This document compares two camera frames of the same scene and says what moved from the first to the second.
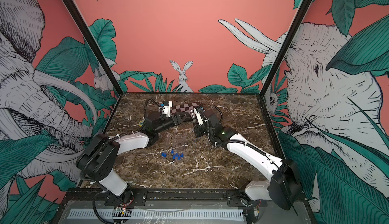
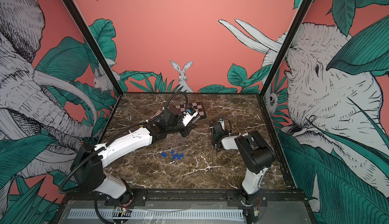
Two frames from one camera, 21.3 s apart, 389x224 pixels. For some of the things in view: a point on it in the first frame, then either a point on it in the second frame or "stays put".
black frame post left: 88,35 stays put
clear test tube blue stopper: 163,154 stays put
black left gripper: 176,120 -> 187,129
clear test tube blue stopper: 178,147 stays put
